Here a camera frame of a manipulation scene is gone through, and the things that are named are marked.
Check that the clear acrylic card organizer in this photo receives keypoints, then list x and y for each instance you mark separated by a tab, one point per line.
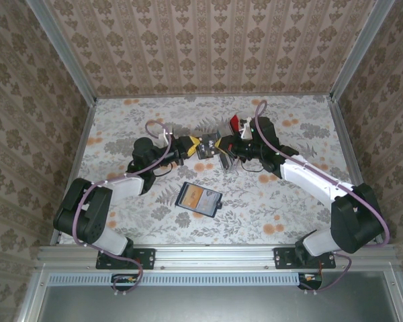
230	166

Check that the orange card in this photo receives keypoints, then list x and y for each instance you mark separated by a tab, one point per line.
191	196

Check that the navy blue card holder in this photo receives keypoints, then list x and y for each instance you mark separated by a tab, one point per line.
218	198

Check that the pale pink card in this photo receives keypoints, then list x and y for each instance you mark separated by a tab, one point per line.
208	203

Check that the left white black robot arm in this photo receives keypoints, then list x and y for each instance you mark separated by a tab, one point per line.
124	186

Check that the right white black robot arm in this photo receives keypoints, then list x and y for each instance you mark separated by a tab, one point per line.
309	174

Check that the red card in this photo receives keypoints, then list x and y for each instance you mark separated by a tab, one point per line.
235	122

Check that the floral patterned table cover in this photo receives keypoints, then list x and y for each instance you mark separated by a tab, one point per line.
137	114

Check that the black base connector box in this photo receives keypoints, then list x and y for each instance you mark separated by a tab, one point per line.
310	278
124	279

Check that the grey metal sheet panel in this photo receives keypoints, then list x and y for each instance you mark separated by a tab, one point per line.
215	305

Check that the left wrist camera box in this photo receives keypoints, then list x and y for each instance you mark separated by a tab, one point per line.
163	135

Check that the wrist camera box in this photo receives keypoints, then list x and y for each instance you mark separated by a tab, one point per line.
163	135
246	128

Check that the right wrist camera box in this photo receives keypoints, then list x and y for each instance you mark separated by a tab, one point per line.
246	128

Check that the aluminium table end rail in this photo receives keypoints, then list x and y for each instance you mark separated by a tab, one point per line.
215	96

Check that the aluminium table side rail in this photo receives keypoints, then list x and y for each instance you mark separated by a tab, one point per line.
83	134
344	134

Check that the aluminium mounting rail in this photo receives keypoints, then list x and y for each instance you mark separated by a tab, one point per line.
215	256

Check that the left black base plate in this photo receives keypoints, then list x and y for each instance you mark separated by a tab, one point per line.
147	258

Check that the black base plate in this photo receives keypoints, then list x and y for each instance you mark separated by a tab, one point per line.
283	258
147	258

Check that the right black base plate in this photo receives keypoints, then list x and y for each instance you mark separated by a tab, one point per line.
283	258

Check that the aluminium frame post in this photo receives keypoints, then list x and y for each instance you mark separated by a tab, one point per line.
360	50
63	50

